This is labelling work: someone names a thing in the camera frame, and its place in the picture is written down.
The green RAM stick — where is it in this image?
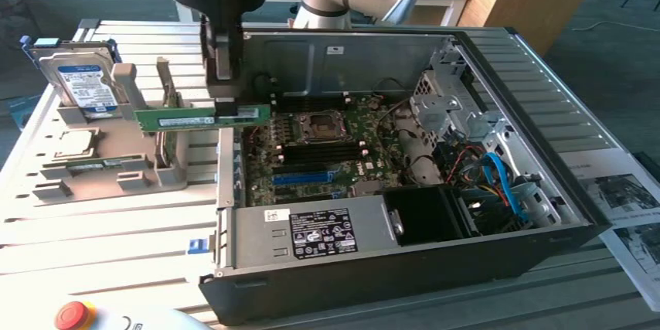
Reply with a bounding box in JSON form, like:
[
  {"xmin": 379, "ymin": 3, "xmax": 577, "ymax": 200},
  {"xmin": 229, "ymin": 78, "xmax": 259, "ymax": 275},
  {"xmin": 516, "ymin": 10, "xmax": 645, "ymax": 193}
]
[
  {"xmin": 65, "ymin": 157, "xmax": 125, "ymax": 174},
  {"xmin": 133, "ymin": 104, "xmax": 272, "ymax": 128}
]

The black RAM slot bank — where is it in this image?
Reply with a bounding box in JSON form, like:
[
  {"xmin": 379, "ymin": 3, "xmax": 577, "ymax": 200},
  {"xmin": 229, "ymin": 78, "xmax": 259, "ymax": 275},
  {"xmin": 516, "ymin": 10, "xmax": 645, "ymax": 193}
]
[
  {"xmin": 276, "ymin": 141, "xmax": 368, "ymax": 164},
  {"xmin": 271, "ymin": 91, "xmax": 353, "ymax": 114}
]

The upright green expansion card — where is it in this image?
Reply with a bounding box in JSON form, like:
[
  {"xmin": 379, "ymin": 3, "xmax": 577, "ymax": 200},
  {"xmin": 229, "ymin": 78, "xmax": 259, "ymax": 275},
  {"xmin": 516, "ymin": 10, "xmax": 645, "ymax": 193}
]
[{"xmin": 152, "ymin": 56, "xmax": 185, "ymax": 169}]

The hard disk with blue label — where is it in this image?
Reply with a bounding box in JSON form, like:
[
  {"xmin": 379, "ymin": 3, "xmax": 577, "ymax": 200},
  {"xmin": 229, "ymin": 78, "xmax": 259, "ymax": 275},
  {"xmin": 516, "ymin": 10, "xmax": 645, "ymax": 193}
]
[{"xmin": 27, "ymin": 41, "xmax": 120, "ymax": 119}]

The grey parts rack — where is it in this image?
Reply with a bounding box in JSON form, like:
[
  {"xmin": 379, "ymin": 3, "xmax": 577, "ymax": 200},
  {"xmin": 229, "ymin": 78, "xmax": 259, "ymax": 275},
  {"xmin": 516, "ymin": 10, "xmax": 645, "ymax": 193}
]
[{"xmin": 29, "ymin": 62, "xmax": 221, "ymax": 208}]

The blue expansion slot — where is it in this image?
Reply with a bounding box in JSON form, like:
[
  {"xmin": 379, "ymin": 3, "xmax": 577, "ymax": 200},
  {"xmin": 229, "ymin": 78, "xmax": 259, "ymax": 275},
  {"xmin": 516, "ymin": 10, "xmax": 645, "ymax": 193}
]
[{"xmin": 271, "ymin": 170, "xmax": 332, "ymax": 187}]

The green motherboard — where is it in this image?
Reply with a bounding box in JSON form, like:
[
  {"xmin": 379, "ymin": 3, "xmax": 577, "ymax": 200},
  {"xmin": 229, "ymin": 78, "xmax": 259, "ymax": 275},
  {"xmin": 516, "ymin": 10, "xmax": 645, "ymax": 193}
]
[{"xmin": 241, "ymin": 92, "xmax": 429, "ymax": 207}]

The silver CPU chip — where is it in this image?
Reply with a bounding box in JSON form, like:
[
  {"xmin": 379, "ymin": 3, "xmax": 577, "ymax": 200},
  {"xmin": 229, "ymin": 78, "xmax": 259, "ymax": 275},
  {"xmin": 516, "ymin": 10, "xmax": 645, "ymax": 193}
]
[{"xmin": 52, "ymin": 128, "xmax": 103, "ymax": 160}]

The silver metal disk bay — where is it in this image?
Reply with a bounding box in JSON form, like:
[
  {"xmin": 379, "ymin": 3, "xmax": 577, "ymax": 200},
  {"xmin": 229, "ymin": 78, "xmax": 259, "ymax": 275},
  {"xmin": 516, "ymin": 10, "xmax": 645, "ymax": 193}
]
[{"xmin": 409, "ymin": 42, "xmax": 504, "ymax": 145}]

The grey power supply unit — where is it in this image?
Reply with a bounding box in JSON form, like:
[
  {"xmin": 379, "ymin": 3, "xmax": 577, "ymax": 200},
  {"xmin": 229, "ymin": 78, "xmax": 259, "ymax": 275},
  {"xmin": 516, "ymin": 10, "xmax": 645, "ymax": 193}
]
[{"xmin": 215, "ymin": 193, "xmax": 404, "ymax": 270}]

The blue plastic clip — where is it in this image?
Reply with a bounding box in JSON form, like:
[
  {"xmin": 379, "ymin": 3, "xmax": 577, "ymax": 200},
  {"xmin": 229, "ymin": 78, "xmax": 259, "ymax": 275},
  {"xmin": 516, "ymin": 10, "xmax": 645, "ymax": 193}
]
[{"xmin": 187, "ymin": 237, "xmax": 212, "ymax": 257}]

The black fan shroud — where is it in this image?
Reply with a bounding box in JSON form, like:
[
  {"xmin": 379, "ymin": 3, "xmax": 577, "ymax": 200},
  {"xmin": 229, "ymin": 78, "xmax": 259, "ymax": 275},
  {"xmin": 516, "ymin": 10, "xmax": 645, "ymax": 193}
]
[{"xmin": 383, "ymin": 185, "xmax": 485, "ymax": 247}]

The black open PC case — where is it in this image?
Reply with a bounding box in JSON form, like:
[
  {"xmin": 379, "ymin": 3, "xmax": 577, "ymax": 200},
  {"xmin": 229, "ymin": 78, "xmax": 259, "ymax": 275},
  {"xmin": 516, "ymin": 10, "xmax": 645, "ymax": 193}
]
[{"xmin": 197, "ymin": 26, "xmax": 616, "ymax": 327}]

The white teach pendant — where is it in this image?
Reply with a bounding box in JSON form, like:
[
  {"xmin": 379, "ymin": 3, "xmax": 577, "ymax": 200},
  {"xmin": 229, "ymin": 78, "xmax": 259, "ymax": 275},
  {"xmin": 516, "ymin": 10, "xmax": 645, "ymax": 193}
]
[{"xmin": 0, "ymin": 298, "xmax": 213, "ymax": 330}]

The red emergency stop button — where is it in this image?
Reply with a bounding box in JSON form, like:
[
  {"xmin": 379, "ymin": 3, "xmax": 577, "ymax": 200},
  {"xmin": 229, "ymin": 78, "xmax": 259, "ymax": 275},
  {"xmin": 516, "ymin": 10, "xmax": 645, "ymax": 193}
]
[{"xmin": 53, "ymin": 300, "xmax": 97, "ymax": 330}]

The printed paper sheet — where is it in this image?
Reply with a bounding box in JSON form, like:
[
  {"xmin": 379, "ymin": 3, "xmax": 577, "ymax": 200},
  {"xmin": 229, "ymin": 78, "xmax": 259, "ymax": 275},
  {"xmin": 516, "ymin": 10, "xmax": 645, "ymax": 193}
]
[
  {"xmin": 600, "ymin": 221, "xmax": 660, "ymax": 302},
  {"xmin": 559, "ymin": 147, "xmax": 660, "ymax": 226}
]

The CPU socket with metal frame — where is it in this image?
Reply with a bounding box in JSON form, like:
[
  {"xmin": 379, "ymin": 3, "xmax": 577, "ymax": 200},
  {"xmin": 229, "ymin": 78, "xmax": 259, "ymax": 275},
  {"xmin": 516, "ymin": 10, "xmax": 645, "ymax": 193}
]
[{"xmin": 289, "ymin": 109, "xmax": 348, "ymax": 142}]

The blue disk carrier bracket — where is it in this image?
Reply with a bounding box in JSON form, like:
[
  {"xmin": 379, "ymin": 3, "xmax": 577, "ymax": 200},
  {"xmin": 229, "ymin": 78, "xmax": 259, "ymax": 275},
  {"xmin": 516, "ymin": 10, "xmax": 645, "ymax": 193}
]
[{"xmin": 19, "ymin": 34, "xmax": 61, "ymax": 66}]

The red and black wire bundle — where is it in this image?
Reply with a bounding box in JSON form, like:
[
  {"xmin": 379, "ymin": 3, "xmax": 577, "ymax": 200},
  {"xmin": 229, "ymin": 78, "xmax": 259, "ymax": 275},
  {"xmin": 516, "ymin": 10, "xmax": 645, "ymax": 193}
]
[{"xmin": 443, "ymin": 145, "xmax": 509, "ymax": 199}]

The blue flat data wire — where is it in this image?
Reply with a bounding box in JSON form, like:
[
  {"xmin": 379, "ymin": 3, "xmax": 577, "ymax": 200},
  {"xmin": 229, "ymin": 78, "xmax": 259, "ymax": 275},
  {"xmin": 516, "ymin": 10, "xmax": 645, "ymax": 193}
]
[{"xmin": 480, "ymin": 151, "xmax": 529, "ymax": 219}]

